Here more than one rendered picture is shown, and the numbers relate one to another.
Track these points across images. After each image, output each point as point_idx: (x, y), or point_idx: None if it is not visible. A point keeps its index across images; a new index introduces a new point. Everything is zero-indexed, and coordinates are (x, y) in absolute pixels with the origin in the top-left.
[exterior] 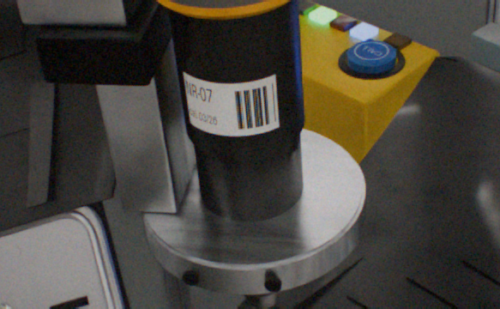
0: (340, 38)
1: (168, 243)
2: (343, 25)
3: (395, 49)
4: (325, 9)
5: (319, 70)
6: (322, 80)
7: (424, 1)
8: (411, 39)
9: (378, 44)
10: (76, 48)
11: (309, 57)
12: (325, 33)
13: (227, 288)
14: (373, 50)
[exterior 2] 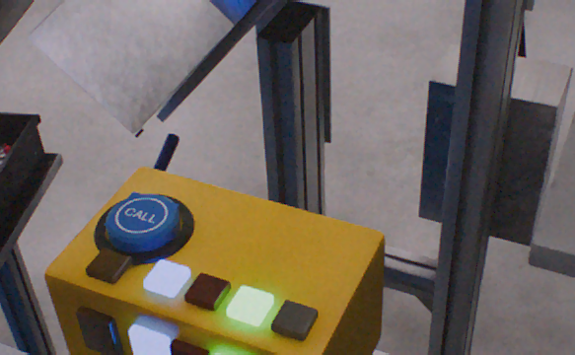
0: (203, 267)
1: None
2: (202, 275)
3: (106, 224)
4: (248, 312)
5: (215, 198)
6: (206, 184)
7: None
8: (86, 269)
9: (133, 230)
10: None
11: (239, 217)
12: (233, 273)
13: None
14: (138, 216)
